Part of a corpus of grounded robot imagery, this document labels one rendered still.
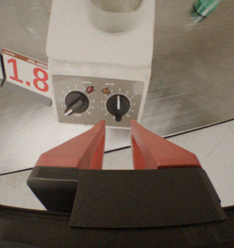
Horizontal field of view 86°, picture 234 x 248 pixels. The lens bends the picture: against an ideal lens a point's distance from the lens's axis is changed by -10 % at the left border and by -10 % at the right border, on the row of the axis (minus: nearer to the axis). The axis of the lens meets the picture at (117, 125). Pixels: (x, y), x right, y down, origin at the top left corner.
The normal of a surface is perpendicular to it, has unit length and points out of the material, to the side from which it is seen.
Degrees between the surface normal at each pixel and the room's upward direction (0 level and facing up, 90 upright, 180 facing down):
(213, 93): 0
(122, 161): 0
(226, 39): 0
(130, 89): 30
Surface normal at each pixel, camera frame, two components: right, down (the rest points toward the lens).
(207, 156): 0.07, 0.09
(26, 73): -0.19, 0.66
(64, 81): 0.02, 0.58
